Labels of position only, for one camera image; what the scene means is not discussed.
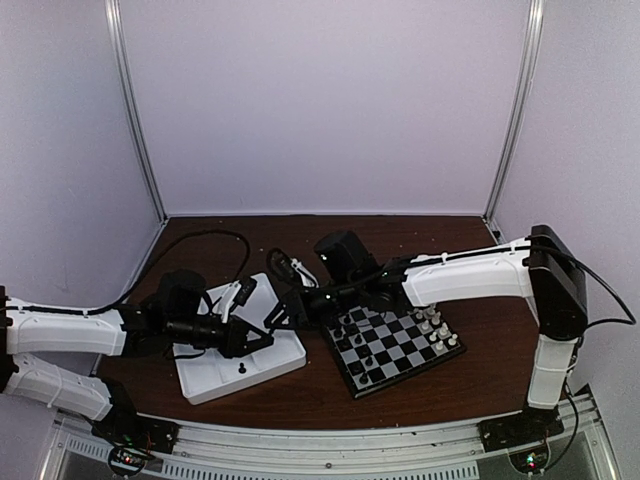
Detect right circuit board with LEDs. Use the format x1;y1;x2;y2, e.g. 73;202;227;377
509;447;550;475

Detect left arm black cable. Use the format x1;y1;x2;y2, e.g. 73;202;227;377
0;229;251;319

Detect left circuit board with LEDs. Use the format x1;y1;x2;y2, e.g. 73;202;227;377
107;446;154;476

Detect left aluminium frame post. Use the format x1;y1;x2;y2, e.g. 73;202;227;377
104;0;168;223

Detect right aluminium frame post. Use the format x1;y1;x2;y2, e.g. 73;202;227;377
483;0;546;228

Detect aluminium frame post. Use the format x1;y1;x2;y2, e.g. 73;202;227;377
104;0;168;223
483;0;546;228

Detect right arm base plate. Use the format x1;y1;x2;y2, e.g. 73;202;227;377
478;412;564;452

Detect circuit board with leds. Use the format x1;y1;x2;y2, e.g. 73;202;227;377
107;446;154;476
509;447;550;475

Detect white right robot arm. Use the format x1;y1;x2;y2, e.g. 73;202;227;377
267;225;588;442

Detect black king piece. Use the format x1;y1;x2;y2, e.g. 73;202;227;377
336;337;352;352

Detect white compartment tray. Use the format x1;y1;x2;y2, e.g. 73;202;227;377
175;272;307;405

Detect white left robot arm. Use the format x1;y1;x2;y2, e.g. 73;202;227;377
1;269;274;444

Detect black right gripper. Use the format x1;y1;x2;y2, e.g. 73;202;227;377
263;276;362;331

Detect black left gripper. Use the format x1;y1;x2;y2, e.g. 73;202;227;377
166;314;273;360

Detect black and grey chessboard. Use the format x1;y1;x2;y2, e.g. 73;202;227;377
321;304;466;399

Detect front aluminium rail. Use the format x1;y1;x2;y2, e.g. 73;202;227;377
47;392;609;480

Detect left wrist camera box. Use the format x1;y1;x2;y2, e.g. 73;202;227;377
214;277;258;323

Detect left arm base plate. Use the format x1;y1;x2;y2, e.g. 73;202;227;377
90;417;179;454

